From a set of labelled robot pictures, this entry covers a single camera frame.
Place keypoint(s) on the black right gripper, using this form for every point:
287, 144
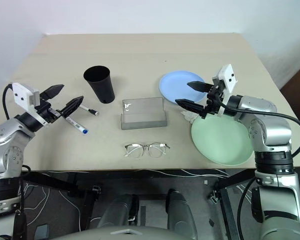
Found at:
213, 100

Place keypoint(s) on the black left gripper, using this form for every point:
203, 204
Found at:
50, 112

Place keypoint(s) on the white tissue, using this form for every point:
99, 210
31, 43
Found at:
188, 116

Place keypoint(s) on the white marker blue cap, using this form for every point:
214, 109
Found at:
76, 125

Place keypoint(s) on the light green plate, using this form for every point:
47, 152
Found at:
220, 140

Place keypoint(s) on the grey glasses case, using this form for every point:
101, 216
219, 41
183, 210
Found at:
142, 115

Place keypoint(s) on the clear frame glasses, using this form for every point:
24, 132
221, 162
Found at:
146, 148

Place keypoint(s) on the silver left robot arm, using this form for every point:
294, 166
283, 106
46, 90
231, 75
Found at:
5, 140

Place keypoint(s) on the light blue plate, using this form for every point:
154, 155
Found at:
176, 85

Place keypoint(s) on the white marker black cap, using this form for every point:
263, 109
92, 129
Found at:
88, 110

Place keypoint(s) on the black plastic cup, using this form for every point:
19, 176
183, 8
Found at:
100, 85

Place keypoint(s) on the metal table clamp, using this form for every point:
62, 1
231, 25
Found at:
96, 189
214, 196

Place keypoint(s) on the brown wooden cabinet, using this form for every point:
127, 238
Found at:
297, 82

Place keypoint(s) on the dark grey rounded robot leg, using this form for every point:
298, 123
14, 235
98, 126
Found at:
181, 210
117, 212

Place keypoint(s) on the grey robot torso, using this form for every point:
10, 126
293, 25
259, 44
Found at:
125, 232

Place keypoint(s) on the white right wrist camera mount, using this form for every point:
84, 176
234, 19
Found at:
228, 75

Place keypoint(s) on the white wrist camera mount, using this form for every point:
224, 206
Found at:
228, 75
22, 95

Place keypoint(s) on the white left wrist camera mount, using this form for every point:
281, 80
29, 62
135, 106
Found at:
22, 95

